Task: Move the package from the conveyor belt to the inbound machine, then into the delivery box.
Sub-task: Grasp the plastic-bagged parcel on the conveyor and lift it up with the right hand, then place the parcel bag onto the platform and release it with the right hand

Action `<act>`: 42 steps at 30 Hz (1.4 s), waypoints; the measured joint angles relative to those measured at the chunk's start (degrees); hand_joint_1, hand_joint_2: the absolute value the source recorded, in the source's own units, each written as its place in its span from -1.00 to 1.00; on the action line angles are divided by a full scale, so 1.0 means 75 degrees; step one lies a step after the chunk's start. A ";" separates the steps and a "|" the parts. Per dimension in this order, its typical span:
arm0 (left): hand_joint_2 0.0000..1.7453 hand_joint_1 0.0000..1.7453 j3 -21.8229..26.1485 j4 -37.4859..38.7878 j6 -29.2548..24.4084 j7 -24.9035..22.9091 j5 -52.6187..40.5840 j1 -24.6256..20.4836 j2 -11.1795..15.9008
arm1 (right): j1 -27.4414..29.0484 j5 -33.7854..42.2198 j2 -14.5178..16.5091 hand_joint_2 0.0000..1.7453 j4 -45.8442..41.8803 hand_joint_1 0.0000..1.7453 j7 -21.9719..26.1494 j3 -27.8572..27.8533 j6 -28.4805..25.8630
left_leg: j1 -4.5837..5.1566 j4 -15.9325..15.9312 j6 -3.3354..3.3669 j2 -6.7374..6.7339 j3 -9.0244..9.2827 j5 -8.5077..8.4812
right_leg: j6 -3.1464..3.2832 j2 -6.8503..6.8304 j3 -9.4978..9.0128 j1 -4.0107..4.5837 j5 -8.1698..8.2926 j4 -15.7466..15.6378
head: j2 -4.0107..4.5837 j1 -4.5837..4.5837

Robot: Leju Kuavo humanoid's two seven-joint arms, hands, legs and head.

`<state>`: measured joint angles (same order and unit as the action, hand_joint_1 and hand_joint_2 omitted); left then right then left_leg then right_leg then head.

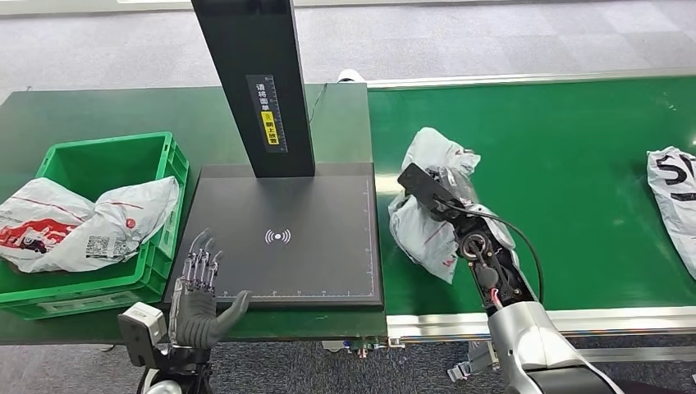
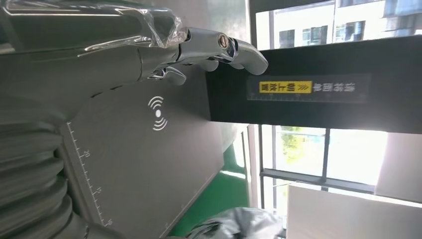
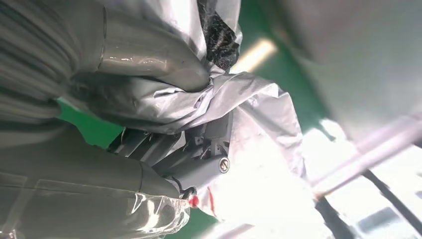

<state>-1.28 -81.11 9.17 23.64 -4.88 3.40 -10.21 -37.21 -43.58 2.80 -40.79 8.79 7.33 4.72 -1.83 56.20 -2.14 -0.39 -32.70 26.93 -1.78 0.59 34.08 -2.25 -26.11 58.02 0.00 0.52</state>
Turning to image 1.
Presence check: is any white mailer bag black numeral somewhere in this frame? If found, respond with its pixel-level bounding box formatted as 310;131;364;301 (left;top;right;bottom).
645;145;696;282

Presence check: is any black yellow label sticker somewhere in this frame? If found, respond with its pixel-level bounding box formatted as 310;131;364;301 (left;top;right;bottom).
245;74;289;154

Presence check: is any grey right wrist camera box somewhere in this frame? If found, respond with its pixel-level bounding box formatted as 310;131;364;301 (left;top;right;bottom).
396;162;456;215

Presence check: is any black inbound scanner machine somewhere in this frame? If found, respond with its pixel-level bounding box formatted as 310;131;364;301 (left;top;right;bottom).
163;0;385;312

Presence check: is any thin black machine cable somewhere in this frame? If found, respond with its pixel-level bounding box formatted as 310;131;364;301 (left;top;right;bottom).
307;83;329;124

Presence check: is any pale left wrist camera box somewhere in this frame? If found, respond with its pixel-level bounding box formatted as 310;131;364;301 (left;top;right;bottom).
117;302;168;369

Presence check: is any grey metal bracket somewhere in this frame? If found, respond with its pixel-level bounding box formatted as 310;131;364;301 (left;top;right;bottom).
446;341;499;384

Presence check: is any metal connector under table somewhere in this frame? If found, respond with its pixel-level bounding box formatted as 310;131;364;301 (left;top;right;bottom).
323;337;407;358

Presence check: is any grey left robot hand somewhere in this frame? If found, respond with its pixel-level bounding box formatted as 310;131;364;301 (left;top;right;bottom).
168;228;253;350

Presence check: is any thin aluminium conveyor rail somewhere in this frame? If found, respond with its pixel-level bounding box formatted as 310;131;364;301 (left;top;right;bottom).
367;67;696;90

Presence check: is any green plastic crate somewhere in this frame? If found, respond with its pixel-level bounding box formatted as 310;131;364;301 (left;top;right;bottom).
0;131;190;321

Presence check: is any wide aluminium conveyor rail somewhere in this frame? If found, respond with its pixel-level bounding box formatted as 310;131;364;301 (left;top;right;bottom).
387;305;696;344

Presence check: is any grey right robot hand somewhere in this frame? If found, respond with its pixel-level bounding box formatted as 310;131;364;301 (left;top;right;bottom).
426;165;481;223

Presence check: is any low aluminium frame bar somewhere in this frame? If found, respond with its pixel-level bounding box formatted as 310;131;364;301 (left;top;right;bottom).
576;346;696;364

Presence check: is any white mailer bag red print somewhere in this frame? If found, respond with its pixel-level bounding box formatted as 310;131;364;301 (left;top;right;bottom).
387;126;483;286

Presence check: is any white mailer bag QR code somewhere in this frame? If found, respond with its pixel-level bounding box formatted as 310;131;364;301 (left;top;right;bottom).
0;175;181;274

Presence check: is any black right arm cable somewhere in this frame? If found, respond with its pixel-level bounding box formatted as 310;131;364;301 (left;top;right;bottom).
433;198;545;305

